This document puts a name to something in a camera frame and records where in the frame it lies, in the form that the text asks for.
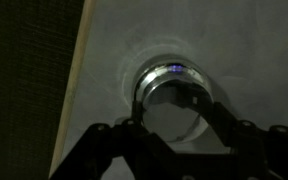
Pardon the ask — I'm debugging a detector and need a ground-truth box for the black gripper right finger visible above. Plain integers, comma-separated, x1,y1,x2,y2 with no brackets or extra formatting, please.
210,102,288,180

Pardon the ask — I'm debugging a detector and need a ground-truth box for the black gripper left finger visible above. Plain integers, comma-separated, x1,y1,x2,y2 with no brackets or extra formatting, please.
50,100,177,180

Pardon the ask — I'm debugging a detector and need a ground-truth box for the round silver metal cup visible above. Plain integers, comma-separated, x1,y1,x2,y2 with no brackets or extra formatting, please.
139,68,216,144

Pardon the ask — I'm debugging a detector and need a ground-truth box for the silver tin base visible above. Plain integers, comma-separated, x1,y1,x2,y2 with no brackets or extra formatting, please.
132,60,214,108

